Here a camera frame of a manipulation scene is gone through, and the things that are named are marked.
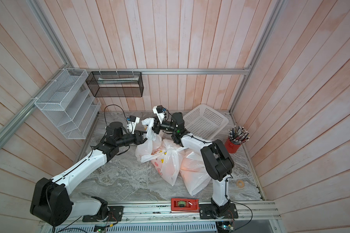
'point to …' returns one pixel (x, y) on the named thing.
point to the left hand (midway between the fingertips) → (150, 135)
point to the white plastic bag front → (194, 173)
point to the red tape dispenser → (183, 205)
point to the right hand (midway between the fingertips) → (143, 122)
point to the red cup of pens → (237, 136)
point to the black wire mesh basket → (115, 84)
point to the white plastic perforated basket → (204, 122)
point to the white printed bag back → (146, 146)
